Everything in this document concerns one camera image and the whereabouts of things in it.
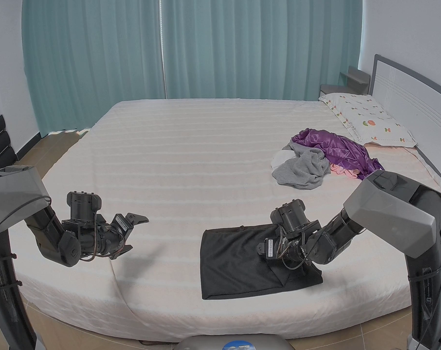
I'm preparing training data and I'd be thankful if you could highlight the blue-green curtain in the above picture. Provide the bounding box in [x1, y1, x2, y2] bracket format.
[21, 0, 167, 138]
[162, 0, 363, 101]

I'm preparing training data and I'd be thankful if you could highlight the bed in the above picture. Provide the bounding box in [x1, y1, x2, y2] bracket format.
[10, 54, 441, 342]

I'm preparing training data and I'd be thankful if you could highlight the grey garment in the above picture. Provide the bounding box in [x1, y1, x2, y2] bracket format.
[271, 142, 331, 190]

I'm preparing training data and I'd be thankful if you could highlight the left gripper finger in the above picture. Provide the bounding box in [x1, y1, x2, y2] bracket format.
[126, 213, 150, 229]

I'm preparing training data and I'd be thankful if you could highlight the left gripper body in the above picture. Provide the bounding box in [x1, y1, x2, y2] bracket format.
[107, 213, 133, 249]

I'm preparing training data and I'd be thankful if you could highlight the black cable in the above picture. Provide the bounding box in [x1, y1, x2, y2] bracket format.
[0, 195, 52, 235]

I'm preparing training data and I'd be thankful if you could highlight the purple satin garment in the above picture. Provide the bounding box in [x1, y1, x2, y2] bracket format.
[291, 128, 385, 179]

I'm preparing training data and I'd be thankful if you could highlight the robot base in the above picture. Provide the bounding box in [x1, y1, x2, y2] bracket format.
[173, 336, 294, 350]

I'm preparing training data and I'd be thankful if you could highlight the black T-shirt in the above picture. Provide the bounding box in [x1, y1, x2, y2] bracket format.
[199, 225, 324, 301]

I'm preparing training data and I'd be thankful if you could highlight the grey bedside table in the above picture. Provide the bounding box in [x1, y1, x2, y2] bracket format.
[320, 66, 370, 96]

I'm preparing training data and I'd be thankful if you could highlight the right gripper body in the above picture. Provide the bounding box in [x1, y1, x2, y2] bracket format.
[265, 236, 298, 265]

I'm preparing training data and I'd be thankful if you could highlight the white garment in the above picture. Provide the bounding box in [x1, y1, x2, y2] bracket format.
[271, 150, 297, 170]

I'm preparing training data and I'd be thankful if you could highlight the white printed pillow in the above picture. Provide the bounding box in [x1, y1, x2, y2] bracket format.
[318, 93, 418, 148]

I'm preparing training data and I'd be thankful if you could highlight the pink garment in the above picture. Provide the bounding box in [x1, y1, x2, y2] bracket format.
[330, 163, 361, 179]

